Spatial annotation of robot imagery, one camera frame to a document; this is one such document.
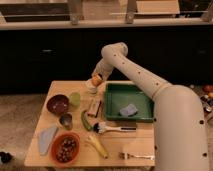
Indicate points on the grey folded cloth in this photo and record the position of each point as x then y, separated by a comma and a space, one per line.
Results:
45, 138

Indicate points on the orange apple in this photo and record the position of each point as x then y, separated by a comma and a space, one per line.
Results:
96, 80

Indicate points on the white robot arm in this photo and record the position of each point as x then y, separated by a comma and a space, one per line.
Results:
180, 139

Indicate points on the green cucumber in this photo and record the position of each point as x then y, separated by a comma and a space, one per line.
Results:
84, 121

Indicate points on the dark cabinet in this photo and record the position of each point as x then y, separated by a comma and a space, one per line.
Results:
31, 59

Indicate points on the wooden table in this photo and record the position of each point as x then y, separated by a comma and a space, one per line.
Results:
140, 142

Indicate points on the green plastic tray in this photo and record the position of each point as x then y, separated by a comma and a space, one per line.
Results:
118, 96

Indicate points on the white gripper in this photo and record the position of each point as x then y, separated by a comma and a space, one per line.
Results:
103, 70

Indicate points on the white handled brush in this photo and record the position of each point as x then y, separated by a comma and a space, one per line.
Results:
102, 127

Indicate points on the black object on floor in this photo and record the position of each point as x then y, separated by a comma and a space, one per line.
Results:
5, 157

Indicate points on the dark red bowl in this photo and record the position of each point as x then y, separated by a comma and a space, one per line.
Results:
58, 104

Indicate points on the light green plastic cup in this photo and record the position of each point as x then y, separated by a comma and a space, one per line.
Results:
74, 99

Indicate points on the blue sponge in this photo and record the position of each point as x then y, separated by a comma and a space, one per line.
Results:
129, 110

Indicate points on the metal fork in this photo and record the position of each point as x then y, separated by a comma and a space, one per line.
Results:
128, 156

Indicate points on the orange bowl with grapes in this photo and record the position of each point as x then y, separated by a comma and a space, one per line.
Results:
65, 148

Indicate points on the small metal cup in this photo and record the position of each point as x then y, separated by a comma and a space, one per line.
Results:
66, 121

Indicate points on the wooden block with black strip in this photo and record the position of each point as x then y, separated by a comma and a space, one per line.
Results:
94, 107

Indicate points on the white paper cup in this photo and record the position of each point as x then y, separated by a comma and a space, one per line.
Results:
91, 88

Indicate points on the yellow banana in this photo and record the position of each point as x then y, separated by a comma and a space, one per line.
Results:
96, 143

